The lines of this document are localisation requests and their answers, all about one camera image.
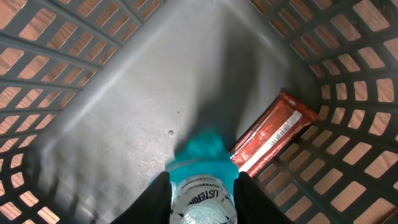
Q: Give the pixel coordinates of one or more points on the teal mouthwash bottle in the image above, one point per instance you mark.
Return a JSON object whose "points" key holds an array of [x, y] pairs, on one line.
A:
{"points": [[202, 176]]}

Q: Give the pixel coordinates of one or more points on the grey plastic basket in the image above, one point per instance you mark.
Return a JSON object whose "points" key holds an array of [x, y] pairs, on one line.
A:
{"points": [[97, 96]]}

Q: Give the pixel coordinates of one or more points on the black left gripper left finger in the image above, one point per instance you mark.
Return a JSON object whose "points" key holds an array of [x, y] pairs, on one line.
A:
{"points": [[153, 206]]}

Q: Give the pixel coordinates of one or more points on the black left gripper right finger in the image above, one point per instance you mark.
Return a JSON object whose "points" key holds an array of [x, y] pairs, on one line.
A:
{"points": [[253, 206]]}

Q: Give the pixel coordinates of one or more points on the red snack bar wrapper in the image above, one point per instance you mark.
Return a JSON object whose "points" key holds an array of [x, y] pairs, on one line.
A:
{"points": [[286, 117]]}

